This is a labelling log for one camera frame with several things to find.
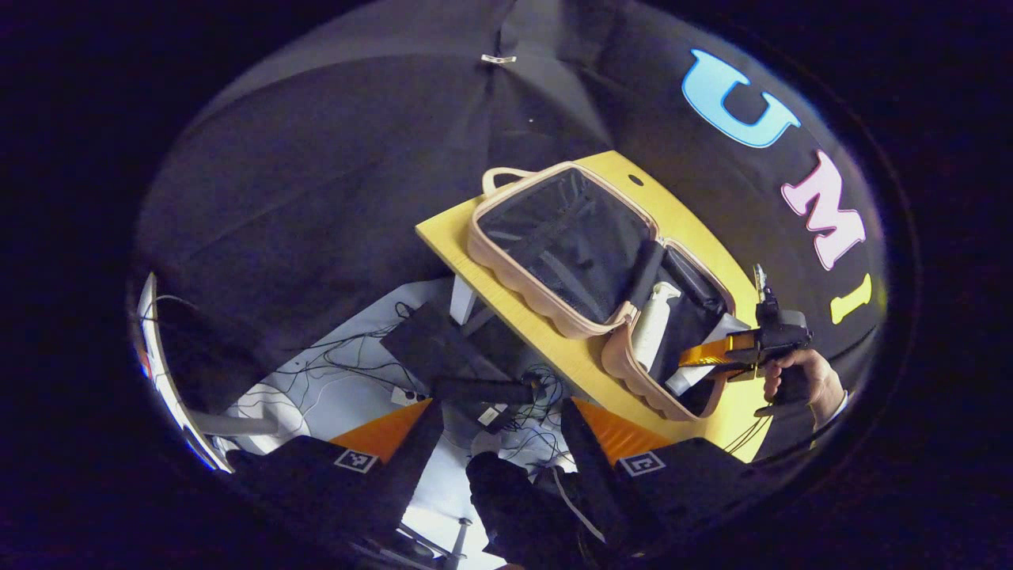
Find white table leg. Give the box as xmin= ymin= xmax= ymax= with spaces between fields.
xmin=449 ymin=275 xmax=478 ymax=328

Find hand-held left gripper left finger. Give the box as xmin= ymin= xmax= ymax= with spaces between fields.
xmin=230 ymin=397 xmax=446 ymax=549

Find black backdrop cloth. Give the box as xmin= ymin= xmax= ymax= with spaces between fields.
xmin=131 ymin=0 xmax=891 ymax=460

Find white pump bottle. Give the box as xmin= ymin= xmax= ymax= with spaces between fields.
xmin=631 ymin=281 xmax=683 ymax=373

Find person's dark clothing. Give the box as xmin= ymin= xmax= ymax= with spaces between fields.
xmin=465 ymin=451 xmax=628 ymax=570

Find black box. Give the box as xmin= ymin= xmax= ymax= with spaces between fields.
xmin=382 ymin=301 xmax=539 ymax=406

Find tangle of black cables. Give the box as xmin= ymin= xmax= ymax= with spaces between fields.
xmin=269 ymin=301 xmax=572 ymax=476

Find pink suitcase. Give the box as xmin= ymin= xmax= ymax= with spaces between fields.
xmin=467 ymin=162 xmax=753 ymax=423

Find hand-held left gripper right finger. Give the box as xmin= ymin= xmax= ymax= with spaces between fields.
xmin=560 ymin=397 xmax=772 ymax=555

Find white squeeze tube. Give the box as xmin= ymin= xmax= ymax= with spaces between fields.
xmin=665 ymin=313 xmax=751 ymax=397

